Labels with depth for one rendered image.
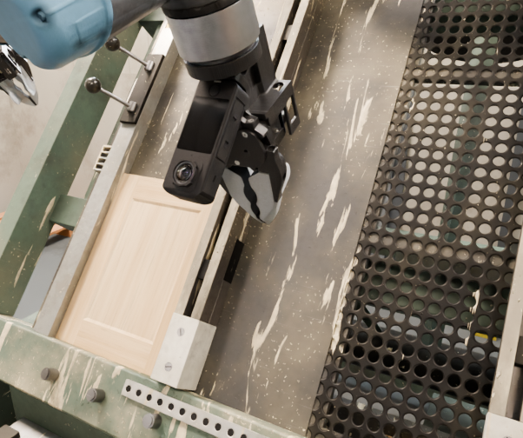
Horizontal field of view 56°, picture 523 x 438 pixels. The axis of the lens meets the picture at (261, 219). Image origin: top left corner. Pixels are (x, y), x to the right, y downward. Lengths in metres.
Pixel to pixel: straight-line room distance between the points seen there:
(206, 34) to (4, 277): 1.06
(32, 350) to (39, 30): 0.93
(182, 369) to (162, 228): 0.33
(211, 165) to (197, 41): 0.10
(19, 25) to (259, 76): 0.23
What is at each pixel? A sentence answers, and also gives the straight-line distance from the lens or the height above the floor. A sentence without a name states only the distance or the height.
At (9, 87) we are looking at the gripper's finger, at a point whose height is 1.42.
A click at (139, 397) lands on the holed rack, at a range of 0.99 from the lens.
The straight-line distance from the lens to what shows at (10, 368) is 1.23.
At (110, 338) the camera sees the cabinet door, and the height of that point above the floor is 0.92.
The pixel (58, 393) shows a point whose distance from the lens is 1.13.
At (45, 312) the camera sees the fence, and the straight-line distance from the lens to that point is 1.21.
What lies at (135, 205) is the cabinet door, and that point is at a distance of 1.17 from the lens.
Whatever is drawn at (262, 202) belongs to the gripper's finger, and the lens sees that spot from 0.53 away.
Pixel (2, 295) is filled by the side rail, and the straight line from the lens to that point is 1.39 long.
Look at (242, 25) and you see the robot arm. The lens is 0.43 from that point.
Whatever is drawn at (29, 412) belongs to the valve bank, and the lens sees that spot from 1.23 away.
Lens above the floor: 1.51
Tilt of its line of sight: 20 degrees down
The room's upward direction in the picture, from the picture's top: straight up
